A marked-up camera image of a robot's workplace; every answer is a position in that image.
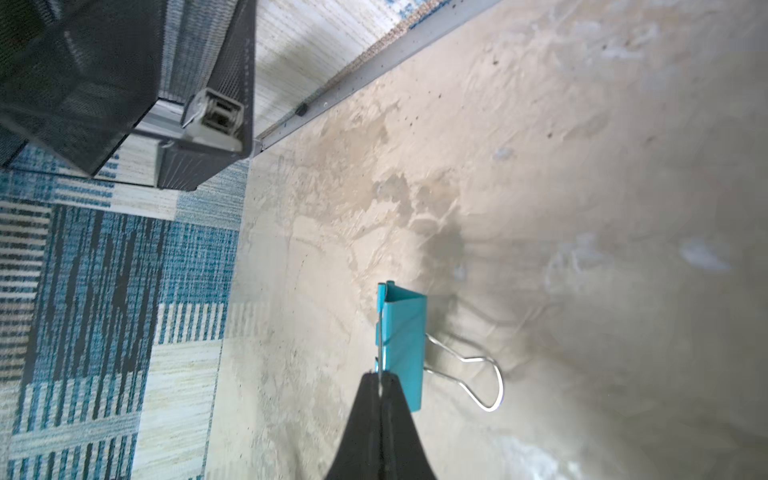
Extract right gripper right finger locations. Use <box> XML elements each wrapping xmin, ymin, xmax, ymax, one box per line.
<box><xmin>380</xmin><ymin>372</ymin><xmax>436</xmax><ymax>479</ymax></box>

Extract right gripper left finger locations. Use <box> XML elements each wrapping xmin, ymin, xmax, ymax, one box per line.
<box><xmin>326</xmin><ymin>373</ymin><xmax>381</xmax><ymax>479</ymax></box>

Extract teal binder clip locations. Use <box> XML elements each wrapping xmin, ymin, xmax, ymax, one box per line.
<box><xmin>375</xmin><ymin>281</ymin><xmax>505</xmax><ymax>413</ymax></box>

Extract black wire mesh shelf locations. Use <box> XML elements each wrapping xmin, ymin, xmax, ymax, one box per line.
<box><xmin>1</xmin><ymin>1</ymin><xmax>256</xmax><ymax>191</ymax></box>

